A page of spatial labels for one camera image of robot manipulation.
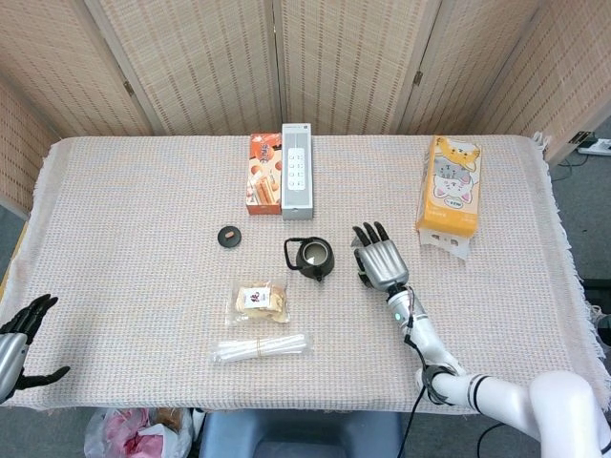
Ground orange snack box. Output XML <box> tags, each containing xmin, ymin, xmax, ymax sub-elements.
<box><xmin>245</xmin><ymin>133</ymin><xmax>284</xmax><ymax>216</ymax></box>

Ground black teapot lid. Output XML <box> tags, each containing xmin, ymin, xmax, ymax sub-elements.
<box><xmin>217</xmin><ymin>224</ymin><xmax>243</xmax><ymax>249</ymax></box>

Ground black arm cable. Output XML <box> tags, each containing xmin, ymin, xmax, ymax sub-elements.
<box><xmin>398</xmin><ymin>285</ymin><xmax>457</xmax><ymax>458</ymax></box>

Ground blue chair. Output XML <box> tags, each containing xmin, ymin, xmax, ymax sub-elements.
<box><xmin>198</xmin><ymin>408</ymin><xmax>405</xmax><ymax>458</ymax></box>

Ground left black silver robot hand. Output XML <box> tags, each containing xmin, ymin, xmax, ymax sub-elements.
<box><xmin>0</xmin><ymin>293</ymin><xmax>72</xmax><ymax>406</ymax></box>

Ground pastry packet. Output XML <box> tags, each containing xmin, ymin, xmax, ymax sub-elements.
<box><xmin>224</xmin><ymin>278</ymin><xmax>291</xmax><ymax>328</ymax></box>

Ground yellow cat print tissue pack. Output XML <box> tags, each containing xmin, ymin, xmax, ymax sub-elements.
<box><xmin>414</xmin><ymin>135</ymin><xmax>483</xmax><ymax>261</ymax></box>

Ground pink woven tablecloth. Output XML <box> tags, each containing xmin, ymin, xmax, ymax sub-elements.
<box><xmin>0</xmin><ymin>133</ymin><xmax>611</xmax><ymax>414</ymax></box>

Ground clear bundle of straws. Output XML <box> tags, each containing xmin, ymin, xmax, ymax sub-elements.
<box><xmin>212</xmin><ymin>332</ymin><xmax>315</xmax><ymax>367</ymax></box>

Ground woven folding screen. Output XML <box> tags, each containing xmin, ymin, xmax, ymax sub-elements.
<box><xmin>0</xmin><ymin>0</ymin><xmax>611</xmax><ymax>216</ymax></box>

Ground white floor power strip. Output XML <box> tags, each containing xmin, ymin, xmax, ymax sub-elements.
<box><xmin>570</xmin><ymin>129</ymin><xmax>611</xmax><ymax>156</ymax></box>

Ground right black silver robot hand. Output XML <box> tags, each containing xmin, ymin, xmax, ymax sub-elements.
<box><xmin>351</xmin><ymin>221</ymin><xmax>411</xmax><ymax>291</ymax></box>

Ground black cast iron teapot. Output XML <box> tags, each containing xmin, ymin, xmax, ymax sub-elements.
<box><xmin>284</xmin><ymin>236</ymin><xmax>336</xmax><ymax>283</ymax></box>

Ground grey power strip box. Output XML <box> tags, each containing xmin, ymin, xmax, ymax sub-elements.
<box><xmin>281</xmin><ymin>122</ymin><xmax>316</xmax><ymax>221</ymax></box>

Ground plastic bag with pink contents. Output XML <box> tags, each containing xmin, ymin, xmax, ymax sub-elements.
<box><xmin>84</xmin><ymin>406</ymin><xmax>195</xmax><ymax>458</ymax></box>

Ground black floor cable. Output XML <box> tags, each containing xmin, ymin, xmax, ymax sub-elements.
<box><xmin>553</xmin><ymin>155</ymin><xmax>591</xmax><ymax>185</ymax></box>

